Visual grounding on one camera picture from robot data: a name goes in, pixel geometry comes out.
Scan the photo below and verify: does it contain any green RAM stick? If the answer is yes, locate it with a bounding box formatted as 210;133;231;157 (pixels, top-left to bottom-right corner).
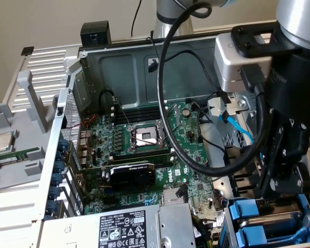
0;146;40;166

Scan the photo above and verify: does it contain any hard drive in blue caddy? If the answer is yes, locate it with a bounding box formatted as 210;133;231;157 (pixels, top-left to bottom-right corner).
221;188;310;248

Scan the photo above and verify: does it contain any open PC case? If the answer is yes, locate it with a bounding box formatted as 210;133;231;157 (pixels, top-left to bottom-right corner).
32;27;310;248

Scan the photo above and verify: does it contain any silver drive cage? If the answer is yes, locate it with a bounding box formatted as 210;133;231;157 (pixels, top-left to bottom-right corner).
208;90;258;145

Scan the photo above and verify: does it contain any silver chipset heatsink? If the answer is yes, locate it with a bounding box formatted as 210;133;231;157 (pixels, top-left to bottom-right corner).
162;188;183;205

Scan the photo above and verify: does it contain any black RAM slot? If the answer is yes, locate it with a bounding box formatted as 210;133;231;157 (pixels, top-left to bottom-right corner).
110;106;169;122
111;154;175;168
108;147;175;163
110;100;169;114

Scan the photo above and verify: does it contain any metal locking lever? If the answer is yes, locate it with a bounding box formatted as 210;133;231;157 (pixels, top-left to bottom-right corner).
112;95;132;129
131;129;175;146

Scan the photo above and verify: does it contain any silver power supply unit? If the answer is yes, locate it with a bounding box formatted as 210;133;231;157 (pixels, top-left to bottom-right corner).
40;202;197;248

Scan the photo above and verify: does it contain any black graphics card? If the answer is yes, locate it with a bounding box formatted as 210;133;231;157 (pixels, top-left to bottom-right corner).
74;160;156;192

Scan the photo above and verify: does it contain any hard disk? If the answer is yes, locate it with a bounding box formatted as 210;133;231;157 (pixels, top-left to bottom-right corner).
228;195;310;233

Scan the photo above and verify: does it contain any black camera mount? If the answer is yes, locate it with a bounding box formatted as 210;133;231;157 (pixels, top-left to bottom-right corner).
230;22;303;59

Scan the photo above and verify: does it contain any power supply wire bundle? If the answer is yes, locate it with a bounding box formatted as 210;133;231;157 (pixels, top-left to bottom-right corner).
192;215;219;248

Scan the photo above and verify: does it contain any short black loop wire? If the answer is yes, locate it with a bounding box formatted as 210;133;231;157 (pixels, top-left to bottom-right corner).
99;89;119;106

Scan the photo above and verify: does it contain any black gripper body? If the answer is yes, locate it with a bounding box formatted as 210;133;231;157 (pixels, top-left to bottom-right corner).
262;45;310;139

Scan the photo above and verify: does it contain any metal socket cover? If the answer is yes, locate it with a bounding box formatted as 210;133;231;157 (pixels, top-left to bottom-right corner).
157;103;182;146

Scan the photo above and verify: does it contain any blue disk carrier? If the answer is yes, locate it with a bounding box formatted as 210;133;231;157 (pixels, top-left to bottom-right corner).
235;224;310;246

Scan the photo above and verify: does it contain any thick black camera cable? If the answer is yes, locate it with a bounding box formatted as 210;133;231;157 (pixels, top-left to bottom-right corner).
157;0;266;178

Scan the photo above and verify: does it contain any blue SATA wire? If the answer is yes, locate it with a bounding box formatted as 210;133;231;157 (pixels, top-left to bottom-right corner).
218;110;255;144

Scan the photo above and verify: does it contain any thin black hanging cable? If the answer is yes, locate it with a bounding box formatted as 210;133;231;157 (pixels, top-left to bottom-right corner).
130;0;143;38

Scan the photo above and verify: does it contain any silver CPU chip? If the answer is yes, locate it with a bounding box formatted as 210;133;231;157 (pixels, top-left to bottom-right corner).
0;132;16;153

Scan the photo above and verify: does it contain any black wire with connector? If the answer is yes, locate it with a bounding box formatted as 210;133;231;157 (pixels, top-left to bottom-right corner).
146;50;233;104

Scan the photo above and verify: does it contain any CPU socket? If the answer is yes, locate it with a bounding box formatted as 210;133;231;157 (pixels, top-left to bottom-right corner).
126;120;171;153

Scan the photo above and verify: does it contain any green motherboard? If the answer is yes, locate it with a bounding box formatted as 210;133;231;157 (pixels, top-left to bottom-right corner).
77;100;224;228

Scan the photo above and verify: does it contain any black wire with plug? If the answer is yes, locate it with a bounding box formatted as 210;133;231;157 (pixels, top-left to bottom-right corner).
176;183;190;204

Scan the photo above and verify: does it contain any grey parts rack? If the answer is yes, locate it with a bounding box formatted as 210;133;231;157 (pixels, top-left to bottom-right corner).
0;71;58;193

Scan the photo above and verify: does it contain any thin black wire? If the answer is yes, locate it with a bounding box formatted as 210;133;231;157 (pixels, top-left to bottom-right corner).
197;104;227;153

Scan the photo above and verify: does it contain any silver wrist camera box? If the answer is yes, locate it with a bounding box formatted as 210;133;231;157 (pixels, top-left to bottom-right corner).
213;33;273;92

